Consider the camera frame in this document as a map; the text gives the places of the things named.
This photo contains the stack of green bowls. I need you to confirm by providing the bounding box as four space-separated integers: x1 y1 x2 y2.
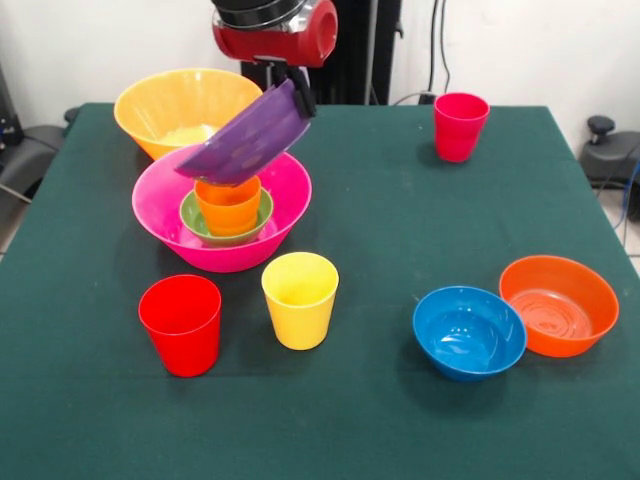
179 188 275 248

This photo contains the black machine base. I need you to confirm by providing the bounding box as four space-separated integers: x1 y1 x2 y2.
0 62 81 201
578 115 640 189

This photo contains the large orange bowl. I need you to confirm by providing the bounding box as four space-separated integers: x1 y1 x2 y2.
113 68 264 161

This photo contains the dark green table cloth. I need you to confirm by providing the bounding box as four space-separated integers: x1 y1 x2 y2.
0 102 640 480

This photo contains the purple bowl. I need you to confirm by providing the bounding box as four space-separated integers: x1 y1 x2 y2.
173 78 312 185

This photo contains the large pink bowl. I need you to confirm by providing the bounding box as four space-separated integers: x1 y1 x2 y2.
131 144 313 274

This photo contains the orange-red bowl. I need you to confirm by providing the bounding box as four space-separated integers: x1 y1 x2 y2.
498 255 621 359

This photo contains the yellow cup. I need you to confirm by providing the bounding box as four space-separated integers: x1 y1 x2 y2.
260 251 340 351

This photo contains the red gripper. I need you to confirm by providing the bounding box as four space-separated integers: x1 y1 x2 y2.
211 0 339 120

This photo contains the red cup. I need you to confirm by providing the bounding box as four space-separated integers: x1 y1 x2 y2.
137 274 223 378

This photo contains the orange cup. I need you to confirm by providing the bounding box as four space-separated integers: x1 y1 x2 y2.
193 174 263 226
204 214 257 238

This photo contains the blue bowl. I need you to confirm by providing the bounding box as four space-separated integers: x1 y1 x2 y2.
412 285 528 383

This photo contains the crimson cup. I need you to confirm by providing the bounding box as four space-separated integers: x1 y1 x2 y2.
433 92 491 164

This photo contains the black cable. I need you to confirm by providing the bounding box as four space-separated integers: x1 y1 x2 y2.
427 0 441 94
439 0 453 96

